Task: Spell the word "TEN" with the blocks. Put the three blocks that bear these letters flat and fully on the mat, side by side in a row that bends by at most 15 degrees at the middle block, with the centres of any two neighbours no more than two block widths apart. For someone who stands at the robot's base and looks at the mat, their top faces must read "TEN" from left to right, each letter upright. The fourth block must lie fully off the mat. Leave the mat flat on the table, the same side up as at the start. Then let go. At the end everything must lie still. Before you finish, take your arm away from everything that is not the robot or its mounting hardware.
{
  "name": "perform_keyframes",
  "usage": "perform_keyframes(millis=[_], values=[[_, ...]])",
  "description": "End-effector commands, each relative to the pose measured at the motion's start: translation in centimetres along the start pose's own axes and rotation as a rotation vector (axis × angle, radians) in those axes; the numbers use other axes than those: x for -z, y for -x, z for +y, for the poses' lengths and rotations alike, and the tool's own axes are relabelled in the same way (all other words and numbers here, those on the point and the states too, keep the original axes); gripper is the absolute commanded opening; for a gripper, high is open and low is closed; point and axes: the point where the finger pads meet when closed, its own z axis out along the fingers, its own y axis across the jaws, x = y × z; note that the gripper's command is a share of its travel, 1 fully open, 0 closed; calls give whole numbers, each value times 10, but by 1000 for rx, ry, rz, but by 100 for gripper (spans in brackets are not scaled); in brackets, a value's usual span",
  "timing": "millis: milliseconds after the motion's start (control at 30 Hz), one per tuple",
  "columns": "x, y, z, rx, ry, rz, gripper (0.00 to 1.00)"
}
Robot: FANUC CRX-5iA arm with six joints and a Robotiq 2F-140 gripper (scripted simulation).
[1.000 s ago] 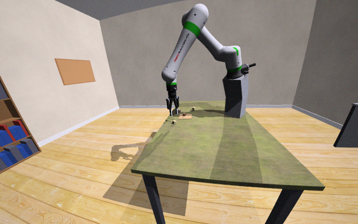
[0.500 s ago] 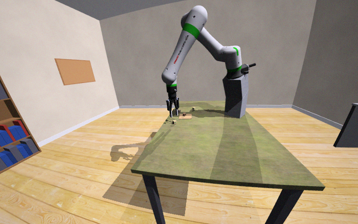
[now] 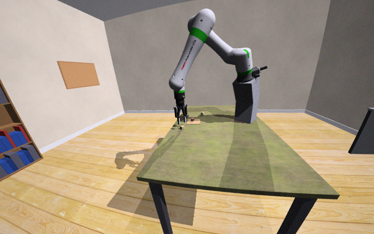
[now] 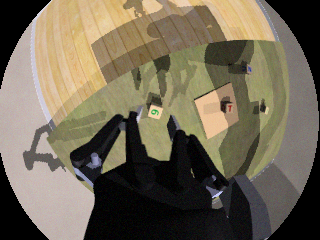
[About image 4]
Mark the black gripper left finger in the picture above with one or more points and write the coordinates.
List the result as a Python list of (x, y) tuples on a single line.
[(86, 160)]

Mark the tan square mat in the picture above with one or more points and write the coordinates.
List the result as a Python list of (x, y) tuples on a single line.
[(209, 108)]

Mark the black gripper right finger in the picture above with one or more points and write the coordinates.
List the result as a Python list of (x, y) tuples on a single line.
[(201, 164)]

